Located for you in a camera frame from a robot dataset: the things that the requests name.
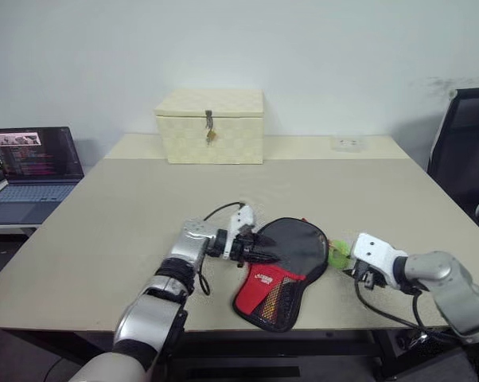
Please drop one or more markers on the brass padlock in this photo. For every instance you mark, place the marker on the brass padlock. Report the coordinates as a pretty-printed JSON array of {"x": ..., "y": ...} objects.
[{"x": 211, "y": 137}]

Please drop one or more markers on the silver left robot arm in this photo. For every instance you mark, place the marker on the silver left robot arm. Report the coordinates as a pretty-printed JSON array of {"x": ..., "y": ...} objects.
[{"x": 152, "y": 314}]

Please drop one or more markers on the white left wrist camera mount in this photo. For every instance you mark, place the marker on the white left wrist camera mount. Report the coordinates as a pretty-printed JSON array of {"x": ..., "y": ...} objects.
[{"x": 243, "y": 217}]

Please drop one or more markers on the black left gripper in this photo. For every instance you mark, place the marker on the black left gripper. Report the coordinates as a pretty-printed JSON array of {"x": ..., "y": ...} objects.
[{"x": 243, "y": 246}]

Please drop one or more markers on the black office chair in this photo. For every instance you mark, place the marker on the black office chair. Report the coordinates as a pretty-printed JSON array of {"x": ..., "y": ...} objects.
[{"x": 462, "y": 159}]

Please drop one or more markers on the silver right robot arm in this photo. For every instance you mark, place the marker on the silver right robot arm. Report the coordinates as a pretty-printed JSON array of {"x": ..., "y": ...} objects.
[{"x": 454, "y": 286}]

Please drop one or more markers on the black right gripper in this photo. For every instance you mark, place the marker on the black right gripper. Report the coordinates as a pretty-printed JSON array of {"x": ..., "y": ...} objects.
[{"x": 368, "y": 276}]

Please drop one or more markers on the blue open laptop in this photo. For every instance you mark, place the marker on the blue open laptop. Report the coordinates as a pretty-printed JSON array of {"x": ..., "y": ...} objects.
[{"x": 32, "y": 153}]

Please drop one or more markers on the black and red paddle case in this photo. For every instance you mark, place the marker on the black and red paddle case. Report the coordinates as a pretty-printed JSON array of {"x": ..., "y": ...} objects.
[{"x": 263, "y": 302}]

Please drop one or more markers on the clear plastic tray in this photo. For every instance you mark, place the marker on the clear plastic tray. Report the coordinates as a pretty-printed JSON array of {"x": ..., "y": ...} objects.
[{"x": 348, "y": 143}]

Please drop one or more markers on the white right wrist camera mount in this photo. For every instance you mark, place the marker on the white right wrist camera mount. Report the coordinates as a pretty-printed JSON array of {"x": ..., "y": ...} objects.
[{"x": 372, "y": 250}]

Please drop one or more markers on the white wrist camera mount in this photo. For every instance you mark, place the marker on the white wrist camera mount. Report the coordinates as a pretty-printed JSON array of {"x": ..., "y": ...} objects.
[
  {"x": 372, "y": 250},
  {"x": 243, "y": 217}
]

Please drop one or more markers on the cream woven storage box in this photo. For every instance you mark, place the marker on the cream woven storage box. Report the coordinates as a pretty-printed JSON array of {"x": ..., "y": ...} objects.
[{"x": 215, "y": 139}]

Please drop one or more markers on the metal box latch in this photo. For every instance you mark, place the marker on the metal box latch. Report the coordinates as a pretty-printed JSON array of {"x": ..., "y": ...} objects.
[{"x": 209, "y": 119}]

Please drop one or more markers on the dark table frame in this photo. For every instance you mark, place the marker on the dark table frame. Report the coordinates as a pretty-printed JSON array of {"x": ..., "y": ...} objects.
[{"x": 283, "y": 344}]

